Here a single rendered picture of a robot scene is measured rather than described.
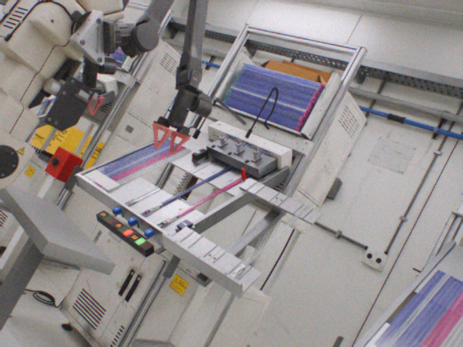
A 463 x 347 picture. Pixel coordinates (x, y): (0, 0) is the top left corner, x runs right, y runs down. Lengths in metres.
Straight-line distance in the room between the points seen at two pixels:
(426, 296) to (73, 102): 1.25
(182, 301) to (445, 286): 1.04
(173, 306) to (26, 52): 1.19
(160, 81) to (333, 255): 1.77
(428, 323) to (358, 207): 2.14
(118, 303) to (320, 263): 1.76
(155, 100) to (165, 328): 1.79
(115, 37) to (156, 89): 2.00
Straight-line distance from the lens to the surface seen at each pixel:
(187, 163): 2.26
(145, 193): 2.07
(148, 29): 1.46
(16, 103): 1.48
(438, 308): 1.61
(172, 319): 2.10
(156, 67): 3.35
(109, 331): 2.34
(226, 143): 2.27
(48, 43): 1.51
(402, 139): 3.71
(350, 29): 4.38
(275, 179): 2.12
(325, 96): 2.22
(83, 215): 3.39
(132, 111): 3.31
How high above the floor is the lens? 0.92
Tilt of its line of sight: 4 degrees up
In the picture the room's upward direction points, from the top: 29 degrees clockwise
